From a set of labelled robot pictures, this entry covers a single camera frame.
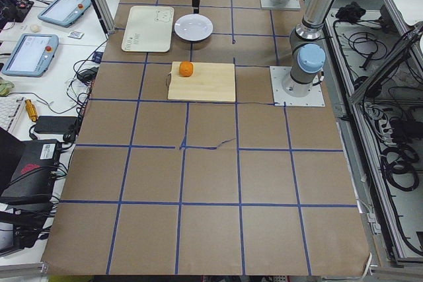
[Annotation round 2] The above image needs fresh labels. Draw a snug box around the white ribbed plate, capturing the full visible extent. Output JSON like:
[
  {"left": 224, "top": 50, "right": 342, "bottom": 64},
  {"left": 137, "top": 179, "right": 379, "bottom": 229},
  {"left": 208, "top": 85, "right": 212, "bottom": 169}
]
[{"left": 174, "top": 14, "right": 213, "bottom": 42}]

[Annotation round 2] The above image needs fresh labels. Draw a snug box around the orange fruit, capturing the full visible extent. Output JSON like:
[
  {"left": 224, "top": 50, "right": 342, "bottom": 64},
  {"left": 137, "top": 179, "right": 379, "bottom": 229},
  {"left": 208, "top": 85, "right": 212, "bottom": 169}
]
[{"left": 178, "top": 61, "right": 194, "bottom": 77}]

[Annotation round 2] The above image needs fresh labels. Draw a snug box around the cream tray with bear print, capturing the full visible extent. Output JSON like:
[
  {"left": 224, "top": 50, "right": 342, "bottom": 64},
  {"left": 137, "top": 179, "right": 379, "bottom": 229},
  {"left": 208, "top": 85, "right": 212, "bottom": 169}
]
[{"left": 121, "top": 6, "right": 174, "bottom": 53}]

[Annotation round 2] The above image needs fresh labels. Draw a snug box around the wooden cutting board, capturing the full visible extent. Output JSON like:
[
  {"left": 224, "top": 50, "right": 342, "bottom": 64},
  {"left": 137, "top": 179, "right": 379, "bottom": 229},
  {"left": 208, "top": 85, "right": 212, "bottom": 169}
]
[{"left": 168, "top": 61, "right": 236, "bottom": 102}]

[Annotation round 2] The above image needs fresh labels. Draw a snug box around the upper blue teach pendant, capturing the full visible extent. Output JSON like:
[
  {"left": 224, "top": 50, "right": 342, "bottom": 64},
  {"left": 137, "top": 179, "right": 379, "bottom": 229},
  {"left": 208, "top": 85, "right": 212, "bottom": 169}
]
[{"left": 38, "top": 0, "right": 91, "bottom": 27}]

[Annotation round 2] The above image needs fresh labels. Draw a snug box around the blue teach pendant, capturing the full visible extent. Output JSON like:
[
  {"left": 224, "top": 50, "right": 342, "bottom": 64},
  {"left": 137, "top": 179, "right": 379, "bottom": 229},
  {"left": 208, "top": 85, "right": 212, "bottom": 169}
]
[
  {"left": 1, "top": 34, "right": 59, "bottom": 77},
  {"left": 38, "top": 0, "right": 91, "bottom": 27}
]

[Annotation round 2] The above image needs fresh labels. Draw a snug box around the black cloth bundle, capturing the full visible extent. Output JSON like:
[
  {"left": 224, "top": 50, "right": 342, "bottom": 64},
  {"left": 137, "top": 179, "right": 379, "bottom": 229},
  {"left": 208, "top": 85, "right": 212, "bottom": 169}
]
[{"left": 335, "top": 1, "right": 366, "bottom": 23}]

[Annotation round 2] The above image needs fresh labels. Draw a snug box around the small white ball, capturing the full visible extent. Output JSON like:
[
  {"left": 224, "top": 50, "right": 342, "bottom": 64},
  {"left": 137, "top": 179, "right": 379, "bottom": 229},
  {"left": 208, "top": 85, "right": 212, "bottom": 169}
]
[{"left": 30, "top": 24, "right": 40, "bottom": 33}]

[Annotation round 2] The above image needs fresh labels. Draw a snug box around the brown paper table cover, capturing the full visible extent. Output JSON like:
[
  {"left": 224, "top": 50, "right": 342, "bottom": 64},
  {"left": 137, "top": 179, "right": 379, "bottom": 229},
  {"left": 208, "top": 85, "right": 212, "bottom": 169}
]
[{"left": 42, "top": 0, "right": 369, "bottom": 277}]

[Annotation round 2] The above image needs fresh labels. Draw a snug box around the lower blue teach pendant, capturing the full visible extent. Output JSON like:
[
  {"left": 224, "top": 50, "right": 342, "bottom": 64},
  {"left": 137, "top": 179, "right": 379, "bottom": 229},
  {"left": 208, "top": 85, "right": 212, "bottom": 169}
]
[{"left": 1, "top": 34, "right": 59, "bottom": 77}]

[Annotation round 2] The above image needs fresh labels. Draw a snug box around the black power adapter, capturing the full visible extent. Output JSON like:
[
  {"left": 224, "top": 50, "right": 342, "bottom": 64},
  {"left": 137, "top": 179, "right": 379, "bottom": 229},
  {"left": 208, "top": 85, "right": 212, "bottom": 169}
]
[{"left": 34, "top": 116, "right": 77, "bottom": 134}]

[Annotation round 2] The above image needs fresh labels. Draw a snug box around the gold metal cylinder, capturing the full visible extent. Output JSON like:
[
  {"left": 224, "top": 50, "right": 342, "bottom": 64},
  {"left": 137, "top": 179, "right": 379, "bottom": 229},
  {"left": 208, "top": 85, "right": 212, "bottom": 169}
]
[{"left": 25, "top": 99, "right": 38, "bottom": 122}]

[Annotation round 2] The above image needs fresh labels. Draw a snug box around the white keyboard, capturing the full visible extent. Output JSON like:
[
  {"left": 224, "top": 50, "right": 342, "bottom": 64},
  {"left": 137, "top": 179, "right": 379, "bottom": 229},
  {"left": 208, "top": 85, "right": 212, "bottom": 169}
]
[{"left": 0, "top": 96, "right": 25, "bottom": 133}]

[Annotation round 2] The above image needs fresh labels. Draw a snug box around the black box with red logo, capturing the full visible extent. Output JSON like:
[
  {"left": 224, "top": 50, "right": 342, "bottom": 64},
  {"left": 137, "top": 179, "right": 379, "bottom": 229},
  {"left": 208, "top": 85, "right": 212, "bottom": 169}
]
[{"left": 1, "top": 137, "right": 61, "bottom": 205}]

